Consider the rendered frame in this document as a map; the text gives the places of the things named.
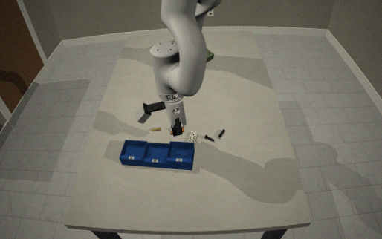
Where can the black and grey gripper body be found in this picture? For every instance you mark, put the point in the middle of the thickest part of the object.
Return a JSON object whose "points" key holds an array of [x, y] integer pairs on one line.
{"points": [[175, 109]]}

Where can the blue bin rack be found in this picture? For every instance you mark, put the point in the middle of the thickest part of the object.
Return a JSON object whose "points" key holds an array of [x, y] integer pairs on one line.
{"points": [[142, 153]]}

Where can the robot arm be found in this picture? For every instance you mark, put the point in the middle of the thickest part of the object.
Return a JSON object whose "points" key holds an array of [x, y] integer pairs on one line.
{"points": [[174, 80]]}

